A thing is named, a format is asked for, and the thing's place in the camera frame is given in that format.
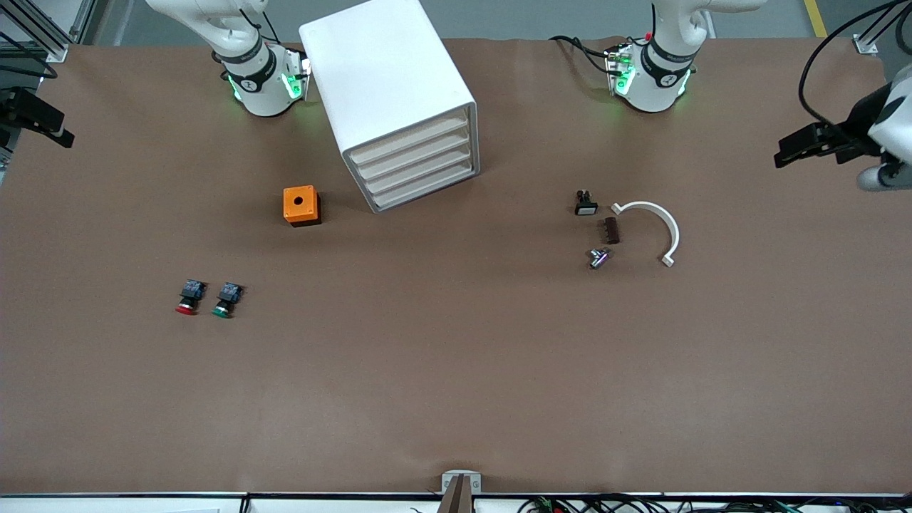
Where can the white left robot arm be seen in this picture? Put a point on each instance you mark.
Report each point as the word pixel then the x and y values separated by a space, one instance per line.
pixel 652 89

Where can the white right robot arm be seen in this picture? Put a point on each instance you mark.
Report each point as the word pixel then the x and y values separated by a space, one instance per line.
pixel 256 92

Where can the white plastic drawer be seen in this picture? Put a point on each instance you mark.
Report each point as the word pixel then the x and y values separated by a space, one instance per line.
pixel 415 155
pixel 425 187
pixel 420 172
pixel 410 139

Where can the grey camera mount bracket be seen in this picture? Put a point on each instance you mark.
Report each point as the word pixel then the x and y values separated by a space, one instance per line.
pixel 459 491

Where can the brown terminal block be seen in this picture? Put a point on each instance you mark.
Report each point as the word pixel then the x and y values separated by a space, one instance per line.
pixel 609 231

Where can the aluminium frame profile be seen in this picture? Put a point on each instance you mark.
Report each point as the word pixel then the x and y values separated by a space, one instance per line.
pixel 53 50
pixel 866 45

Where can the white drawer cabinet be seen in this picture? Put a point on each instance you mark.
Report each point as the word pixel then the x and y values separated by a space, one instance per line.
pixel 385 71

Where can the orange box with hole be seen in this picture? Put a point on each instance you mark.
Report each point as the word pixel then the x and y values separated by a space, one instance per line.
pixel 291 210

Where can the small black connector block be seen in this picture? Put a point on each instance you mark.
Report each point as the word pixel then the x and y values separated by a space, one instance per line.
pixel 586 206

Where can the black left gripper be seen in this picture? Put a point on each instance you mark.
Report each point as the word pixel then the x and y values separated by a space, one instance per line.
pixel 859 121

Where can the brown table cover sheet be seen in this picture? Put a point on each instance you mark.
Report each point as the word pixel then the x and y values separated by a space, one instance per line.
pixel 456 356

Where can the red push button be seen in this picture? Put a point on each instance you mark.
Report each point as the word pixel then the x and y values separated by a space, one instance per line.
pixel 189 292

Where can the green push button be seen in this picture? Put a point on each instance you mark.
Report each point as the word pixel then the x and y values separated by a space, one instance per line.
pixel 226 293

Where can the white table edge rail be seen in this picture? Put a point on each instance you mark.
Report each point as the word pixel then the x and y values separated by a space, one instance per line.
pixel 142 504

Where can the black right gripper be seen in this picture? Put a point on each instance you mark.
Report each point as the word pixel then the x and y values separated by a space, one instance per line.
pixel 16 108

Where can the silver metal fitting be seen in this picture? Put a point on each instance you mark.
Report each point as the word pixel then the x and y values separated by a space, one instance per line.
pixel 598 258

